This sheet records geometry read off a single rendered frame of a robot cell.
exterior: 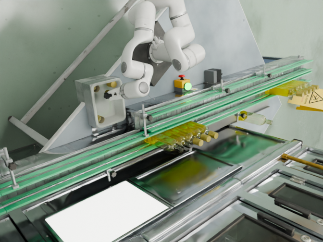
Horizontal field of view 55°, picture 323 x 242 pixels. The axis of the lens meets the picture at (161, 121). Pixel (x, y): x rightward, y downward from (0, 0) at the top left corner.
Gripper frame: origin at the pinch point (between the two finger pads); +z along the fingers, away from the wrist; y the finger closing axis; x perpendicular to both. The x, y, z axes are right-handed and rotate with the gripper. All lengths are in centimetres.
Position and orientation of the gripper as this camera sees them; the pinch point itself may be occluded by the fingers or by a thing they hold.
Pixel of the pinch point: (110, 94)
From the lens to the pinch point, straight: 155.5
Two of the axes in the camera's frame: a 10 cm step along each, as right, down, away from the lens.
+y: 7.5, -2.9, 5.9
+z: -6.1, 0.3, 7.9
